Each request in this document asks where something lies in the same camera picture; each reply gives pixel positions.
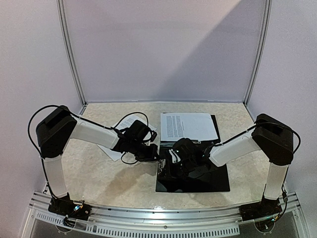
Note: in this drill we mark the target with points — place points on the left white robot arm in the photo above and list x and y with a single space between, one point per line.
54 132

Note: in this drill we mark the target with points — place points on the curved aluminium rail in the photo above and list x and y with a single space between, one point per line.
164 216

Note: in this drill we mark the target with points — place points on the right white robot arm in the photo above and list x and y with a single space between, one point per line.
269 135

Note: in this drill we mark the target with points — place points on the perforated white cable tray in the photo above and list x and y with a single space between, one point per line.
53 226

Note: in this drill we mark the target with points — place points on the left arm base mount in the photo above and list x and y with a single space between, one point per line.
69 208

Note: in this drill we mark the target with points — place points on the black file folder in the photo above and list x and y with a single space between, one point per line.
214 181

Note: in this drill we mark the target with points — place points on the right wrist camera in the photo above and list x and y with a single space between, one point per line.
174 157

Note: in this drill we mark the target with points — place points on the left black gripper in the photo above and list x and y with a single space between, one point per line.
152 154

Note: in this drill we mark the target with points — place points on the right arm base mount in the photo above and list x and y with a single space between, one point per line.
264 209

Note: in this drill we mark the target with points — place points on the right aluminium frame post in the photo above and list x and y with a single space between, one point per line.
259 51

